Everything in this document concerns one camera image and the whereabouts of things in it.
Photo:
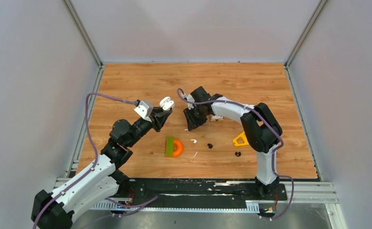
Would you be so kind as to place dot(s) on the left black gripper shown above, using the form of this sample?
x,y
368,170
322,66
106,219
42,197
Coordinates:
x,y
159,117

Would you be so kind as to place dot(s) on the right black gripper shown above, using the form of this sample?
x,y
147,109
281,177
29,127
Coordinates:
x,y
193,123

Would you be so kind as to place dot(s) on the white earbud charging case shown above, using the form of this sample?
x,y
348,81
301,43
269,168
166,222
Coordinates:
x,y
167,103

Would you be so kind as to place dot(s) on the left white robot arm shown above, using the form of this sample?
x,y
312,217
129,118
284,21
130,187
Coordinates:
x,y
60,208

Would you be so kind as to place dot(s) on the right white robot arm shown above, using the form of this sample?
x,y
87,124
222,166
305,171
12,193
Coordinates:
x,y
261,128

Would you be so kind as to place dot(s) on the playing card box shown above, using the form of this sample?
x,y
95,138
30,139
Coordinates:
x,y
215,118

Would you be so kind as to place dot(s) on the green toy brick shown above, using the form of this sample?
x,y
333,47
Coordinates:
x,y
169,146

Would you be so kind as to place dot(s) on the yellow triangle block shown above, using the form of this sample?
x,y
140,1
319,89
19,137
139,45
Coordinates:
x,y
240,140

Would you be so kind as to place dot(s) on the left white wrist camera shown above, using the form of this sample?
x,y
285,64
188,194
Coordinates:
x,y
144,110

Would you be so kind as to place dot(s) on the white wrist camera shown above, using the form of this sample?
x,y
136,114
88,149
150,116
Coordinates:
x,y
190,99
144,110

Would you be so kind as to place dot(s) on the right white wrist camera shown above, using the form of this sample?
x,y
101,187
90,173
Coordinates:
x,y
190,99

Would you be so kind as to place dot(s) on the orange half ring block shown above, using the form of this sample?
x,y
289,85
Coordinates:
x,y
178,148

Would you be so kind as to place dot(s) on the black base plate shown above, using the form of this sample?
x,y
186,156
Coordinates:
x,y
197,192

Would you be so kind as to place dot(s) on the slotted cable duct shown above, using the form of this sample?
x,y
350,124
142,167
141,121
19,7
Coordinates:
x,y
247,207

